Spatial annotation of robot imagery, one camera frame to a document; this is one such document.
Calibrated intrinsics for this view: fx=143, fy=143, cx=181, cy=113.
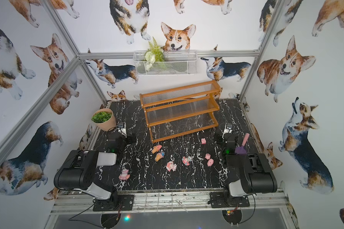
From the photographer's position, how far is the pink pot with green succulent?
944mm

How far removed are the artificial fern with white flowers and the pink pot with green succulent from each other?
16.6 inches

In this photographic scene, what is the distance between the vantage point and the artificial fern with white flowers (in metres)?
0.81
